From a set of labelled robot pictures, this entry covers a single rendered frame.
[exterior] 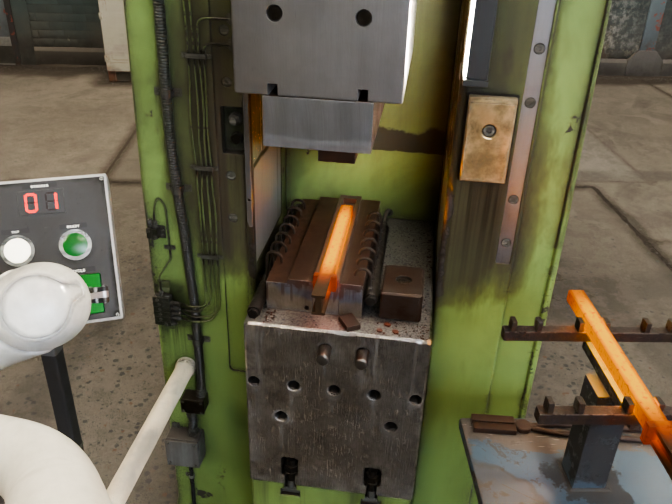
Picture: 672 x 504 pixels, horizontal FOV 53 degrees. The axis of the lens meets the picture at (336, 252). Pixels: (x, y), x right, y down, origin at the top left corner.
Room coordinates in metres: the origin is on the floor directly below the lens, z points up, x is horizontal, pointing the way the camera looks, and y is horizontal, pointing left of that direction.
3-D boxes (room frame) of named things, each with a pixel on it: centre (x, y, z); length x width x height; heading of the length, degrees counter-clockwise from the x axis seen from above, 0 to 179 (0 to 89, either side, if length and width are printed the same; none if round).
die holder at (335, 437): (1.37, -0.04, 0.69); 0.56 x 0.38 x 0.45; 173
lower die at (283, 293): (1.36, 0.02, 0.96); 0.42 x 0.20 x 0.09; 173
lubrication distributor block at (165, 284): (1.32, 0.40, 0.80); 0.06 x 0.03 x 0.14; 83
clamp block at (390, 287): (1.19, -0.14, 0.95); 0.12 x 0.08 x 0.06; 173
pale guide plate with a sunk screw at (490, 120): (1.25, -0.29, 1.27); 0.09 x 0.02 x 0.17; 83
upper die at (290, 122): (1.36, 0.02, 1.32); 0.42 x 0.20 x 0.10; 173
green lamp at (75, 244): (1.10, 0.49, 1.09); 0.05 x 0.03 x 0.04; 83
